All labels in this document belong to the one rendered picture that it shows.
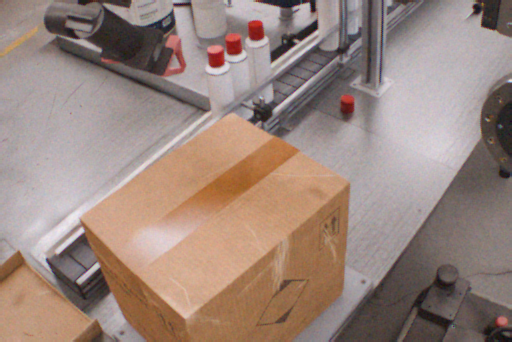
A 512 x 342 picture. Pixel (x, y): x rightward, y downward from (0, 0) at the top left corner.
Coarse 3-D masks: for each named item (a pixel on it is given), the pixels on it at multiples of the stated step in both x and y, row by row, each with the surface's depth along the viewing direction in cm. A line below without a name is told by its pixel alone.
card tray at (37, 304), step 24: (0, 264) 106; (24, 264) 110; (0, 288) 106; (24, 288) 106; (48, 288) 106; (0, 312) 102; (24, 312) 102; (48, 312) 102; (72, 312) 102; (0, 336) 98; (24, 336) 98; (48, 336) 98; (72, 336) 98
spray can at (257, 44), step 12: (252, 24) 120; (252, 36) 121; (264, 36) 123; (252, 48) 122; (264, 48) 123; (252, 60) 125; (264, 60) 125; (252, 72) 127; (264, 72) 127; (252, 84) 130; (264, 96) 131
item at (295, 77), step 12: (348, 36) 153; (360, 36) 153; (312, 60) 145; (324, 60) 145; (288, 72) 142; (300, 72) 142; (312, 72) 141; (276, 84) 139; (288, 84) 138; (300, 84) 138; (276, 96) 135; (288, 96) 135; (252, 120) 130; (84, 240) 108; (72, 252) 106; (84, 252) 106; (60, 264) 104; (72, 264) 104; (84, 264) 104; (72, 276) 102
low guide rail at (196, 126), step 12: (312, 36) 147; (300, 48) 145; (204, 120) 126; (192, 132) 124; (168, 144) 121; (180, 144) 122; (156, 156) 118; (144, 168) 116; (108, 192) 112; (72, 228) 106; (60, 240) 104; (48, 252) 103
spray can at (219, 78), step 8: (208, 48) 114; (216, 48) 114; (208, 56) 114; (216, 56) 113; (224, 56) 115; (208, 64) 117; (216, 64) 115; (224, 64) 116; (208, 72) 116; (216, 72) 115; (224, 72) 116; (208, 80) 118; (216, 80) 116; (224, 80) 117; (208, 88) 119; (216, 88) 118; (224, 88) 118; (232, 88) 121; (216, 96) 119; (224, 96) 119; (232, 96) 121; (216, 104) 121; (224, 104) 121; (216, 112) 123
